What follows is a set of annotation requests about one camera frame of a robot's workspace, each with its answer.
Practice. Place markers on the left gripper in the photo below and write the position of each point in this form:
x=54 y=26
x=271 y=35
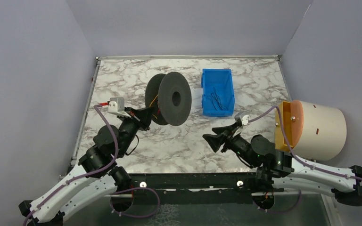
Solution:
x=137 y=119

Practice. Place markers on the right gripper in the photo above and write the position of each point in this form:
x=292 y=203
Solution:
x=225 y=139

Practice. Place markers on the black cable spool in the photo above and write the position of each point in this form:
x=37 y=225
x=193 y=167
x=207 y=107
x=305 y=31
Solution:
x=170 y=95

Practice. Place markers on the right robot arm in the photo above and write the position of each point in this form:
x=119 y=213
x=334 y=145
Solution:
x=276 y=169

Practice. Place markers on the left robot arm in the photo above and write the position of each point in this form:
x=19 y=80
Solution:
x=96 y=174

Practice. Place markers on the blue plastic bin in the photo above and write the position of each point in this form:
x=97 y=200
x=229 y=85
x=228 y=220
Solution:
x=218 y=98

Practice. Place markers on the white cylindrical container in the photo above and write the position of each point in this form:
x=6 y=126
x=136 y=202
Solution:
x=313 y=131

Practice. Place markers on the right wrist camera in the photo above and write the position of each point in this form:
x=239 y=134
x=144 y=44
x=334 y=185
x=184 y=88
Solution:
x=241 y=121

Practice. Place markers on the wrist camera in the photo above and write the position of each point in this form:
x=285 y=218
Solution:
x=241 y=121
x=116 y=105

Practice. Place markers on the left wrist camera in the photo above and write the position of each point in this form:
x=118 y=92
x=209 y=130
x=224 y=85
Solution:
x=116 y=105

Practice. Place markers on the black front frame rail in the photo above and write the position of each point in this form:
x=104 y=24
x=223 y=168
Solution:
x=191 y=188

